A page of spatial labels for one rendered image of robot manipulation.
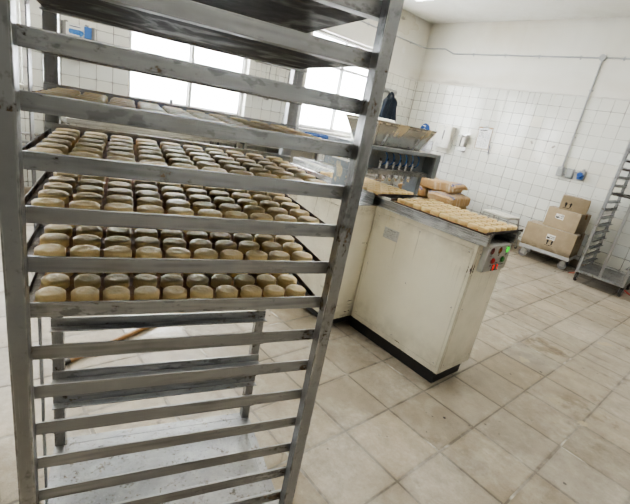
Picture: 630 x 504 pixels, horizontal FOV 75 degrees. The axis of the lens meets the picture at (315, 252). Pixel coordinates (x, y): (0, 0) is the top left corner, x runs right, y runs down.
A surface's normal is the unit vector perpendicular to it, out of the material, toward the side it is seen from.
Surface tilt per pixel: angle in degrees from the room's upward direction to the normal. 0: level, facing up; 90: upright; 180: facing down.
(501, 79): 90
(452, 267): 90
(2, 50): 90
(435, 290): 90
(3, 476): 0
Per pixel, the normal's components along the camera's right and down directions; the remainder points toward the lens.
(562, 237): -0.69, 0.08
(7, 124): 0.40, 0.36
